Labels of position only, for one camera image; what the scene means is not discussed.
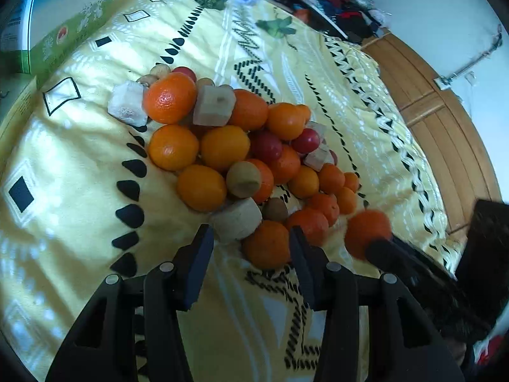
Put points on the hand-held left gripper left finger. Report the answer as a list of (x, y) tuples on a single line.
[(197, 270)]

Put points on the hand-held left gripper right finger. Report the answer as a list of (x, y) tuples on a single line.
[(304, 270)]

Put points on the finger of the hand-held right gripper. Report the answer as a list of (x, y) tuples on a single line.
[(397, 258)]

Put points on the round mandarin orange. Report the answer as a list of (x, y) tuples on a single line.
[(366, 229)]

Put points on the peeled banana chunk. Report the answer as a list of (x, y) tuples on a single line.
[(317, 128), (125, 101), (212, 105), (236, 219), (318, 156)]

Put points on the pile of oranges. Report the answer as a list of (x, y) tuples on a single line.
[(224, 147)]

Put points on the wooden headboard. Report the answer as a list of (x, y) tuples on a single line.
[(437, 127)]

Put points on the blue green printed carton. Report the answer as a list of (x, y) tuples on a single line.
[(51, 20)]

